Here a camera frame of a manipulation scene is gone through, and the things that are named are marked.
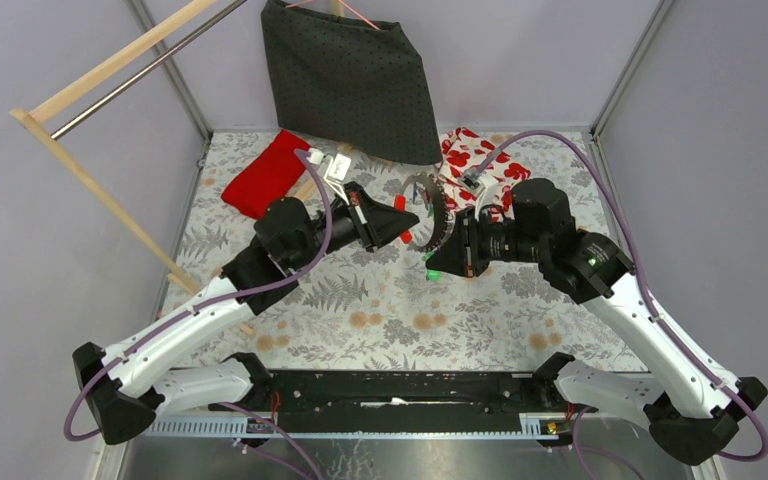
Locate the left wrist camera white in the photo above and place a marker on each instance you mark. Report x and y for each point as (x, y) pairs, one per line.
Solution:
(332, 170)

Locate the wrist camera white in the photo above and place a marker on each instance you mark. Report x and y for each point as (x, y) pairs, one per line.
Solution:
(332, 170)
(483, 186)

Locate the green key tag with key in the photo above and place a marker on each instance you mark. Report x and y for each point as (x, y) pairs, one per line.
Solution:
(433, 275)

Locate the dark dotted skirt hanging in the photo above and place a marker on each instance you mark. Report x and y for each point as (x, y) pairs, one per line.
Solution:
(344, 80)

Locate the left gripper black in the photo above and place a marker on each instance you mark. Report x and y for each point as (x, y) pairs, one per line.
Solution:
(373, 222)

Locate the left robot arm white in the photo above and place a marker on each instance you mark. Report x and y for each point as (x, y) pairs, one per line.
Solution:
(129, 384)

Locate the wooden drying rack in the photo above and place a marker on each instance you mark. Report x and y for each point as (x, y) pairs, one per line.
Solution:
(69, 267)

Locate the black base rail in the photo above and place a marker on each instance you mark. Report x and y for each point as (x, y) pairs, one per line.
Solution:
(402, 402)

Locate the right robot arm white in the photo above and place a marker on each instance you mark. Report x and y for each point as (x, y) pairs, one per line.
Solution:
(691, 405)

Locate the red floral folded cloth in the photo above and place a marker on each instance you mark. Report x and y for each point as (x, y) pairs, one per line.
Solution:
(462, 149)

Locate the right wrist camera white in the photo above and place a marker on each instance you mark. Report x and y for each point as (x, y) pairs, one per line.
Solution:
(483, 186)

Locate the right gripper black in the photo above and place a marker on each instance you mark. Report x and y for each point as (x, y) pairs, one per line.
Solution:
(460, 254)

